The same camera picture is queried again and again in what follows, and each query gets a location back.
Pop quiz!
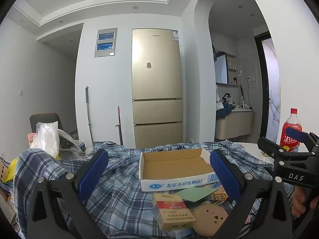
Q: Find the gold cigarette pack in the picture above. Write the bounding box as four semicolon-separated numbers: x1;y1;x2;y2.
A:
206;188;228;202

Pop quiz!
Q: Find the red cigarette pack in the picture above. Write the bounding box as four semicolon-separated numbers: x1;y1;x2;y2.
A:
152;192;197;231

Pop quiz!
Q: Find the grey mop handle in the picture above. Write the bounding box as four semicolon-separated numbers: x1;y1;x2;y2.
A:
85;86;95;147

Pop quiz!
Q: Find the tan round disc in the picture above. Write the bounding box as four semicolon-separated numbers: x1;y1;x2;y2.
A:
192;204;228;237

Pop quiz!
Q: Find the grey wall panel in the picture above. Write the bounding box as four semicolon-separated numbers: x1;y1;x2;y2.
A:
94;27;117;58

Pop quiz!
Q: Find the white plastic bag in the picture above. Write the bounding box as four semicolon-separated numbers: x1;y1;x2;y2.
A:
30;121;60;158

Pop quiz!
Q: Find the beige vanity cabinet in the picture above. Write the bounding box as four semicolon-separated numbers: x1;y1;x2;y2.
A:
216;110;255;140

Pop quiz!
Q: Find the blue plaid cloth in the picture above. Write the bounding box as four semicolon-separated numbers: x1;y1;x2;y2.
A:
14;141;299;239

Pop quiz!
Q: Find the black door frame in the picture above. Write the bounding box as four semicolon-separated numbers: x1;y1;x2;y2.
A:
254;33;272;142

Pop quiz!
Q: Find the gold refrigerator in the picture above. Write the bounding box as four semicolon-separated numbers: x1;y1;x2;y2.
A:
132;28;183;148

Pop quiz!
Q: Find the cardboard box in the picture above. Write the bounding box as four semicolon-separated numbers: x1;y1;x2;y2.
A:
139;147;221;192

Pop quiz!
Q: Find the dark blue towel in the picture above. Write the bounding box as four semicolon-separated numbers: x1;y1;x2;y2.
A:
216;103;235;119

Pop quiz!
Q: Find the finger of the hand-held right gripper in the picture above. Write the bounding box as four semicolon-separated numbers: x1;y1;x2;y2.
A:
257;136;312;162
286;127;319;153

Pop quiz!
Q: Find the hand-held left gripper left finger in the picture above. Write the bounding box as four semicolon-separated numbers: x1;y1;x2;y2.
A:
26;149;110;239

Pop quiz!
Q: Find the person's right hand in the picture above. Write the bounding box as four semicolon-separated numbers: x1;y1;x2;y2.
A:
291;186;319;217

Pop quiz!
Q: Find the red soda bottle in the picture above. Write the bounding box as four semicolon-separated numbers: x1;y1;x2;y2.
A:
280;108;303;153

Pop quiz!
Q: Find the grey chair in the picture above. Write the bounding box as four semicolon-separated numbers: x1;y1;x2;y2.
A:
30;113;61;133

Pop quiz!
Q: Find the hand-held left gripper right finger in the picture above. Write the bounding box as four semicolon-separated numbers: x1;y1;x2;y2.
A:
210;149;292;239

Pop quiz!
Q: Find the bathroom mirror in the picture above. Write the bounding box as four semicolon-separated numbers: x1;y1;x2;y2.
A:
216;51;228;84

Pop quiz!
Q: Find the bathroom wall shelf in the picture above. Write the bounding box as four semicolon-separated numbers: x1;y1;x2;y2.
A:
227;53;240;86

